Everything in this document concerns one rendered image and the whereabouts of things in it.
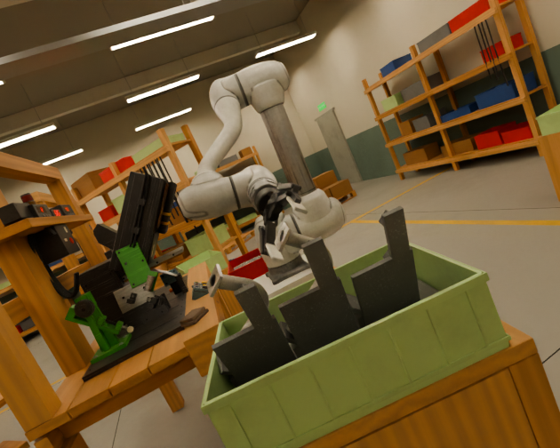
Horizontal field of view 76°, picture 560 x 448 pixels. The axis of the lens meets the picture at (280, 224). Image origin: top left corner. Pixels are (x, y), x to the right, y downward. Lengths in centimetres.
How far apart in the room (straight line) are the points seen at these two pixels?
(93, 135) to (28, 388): 1006
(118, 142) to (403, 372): 1070
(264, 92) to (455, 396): 115
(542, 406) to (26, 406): 144
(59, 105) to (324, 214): 833
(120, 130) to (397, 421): 1080
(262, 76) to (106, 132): 992
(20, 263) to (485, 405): 167
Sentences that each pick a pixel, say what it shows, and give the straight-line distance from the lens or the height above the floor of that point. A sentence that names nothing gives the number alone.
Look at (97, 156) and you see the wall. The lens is 1115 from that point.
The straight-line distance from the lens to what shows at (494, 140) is 628.
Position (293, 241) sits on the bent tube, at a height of 116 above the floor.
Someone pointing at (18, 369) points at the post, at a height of 108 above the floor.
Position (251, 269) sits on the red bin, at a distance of 191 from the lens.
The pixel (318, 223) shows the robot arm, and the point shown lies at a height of 104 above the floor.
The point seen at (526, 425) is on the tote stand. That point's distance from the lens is 100.
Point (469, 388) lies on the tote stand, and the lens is 89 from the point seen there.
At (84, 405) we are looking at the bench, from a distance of 148.
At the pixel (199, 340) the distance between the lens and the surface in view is 136.
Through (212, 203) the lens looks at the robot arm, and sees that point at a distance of 101.
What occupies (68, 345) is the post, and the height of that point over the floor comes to 100.
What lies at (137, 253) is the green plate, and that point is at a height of 121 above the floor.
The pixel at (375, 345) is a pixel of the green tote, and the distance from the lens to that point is 76.
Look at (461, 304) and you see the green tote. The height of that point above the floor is 92.
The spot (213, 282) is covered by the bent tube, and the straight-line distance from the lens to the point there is 76.
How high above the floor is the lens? 131
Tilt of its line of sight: 8 degrees down
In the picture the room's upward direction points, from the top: 25 degrees counter-clockwise
